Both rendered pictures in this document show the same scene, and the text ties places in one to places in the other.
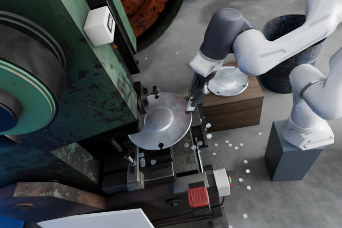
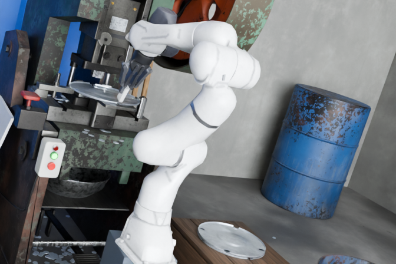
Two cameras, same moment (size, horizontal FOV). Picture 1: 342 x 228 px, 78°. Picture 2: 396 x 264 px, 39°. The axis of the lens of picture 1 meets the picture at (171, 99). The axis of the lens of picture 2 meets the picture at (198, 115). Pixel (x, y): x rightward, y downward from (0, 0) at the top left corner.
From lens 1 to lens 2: 1.93 m
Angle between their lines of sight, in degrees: 54
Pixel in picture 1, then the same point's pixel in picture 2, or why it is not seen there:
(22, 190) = (21, 33)
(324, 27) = (168, 28)
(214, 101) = (185, 226)
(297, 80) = not seen: hidden behind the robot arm
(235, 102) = (192, 245)
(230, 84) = (224, 239)
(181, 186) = not seen: hidden behind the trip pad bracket
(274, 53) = (141, 27)
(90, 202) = (15, 86)
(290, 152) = (110, 238)
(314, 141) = (131, 243)
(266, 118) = not seen: outside the picture
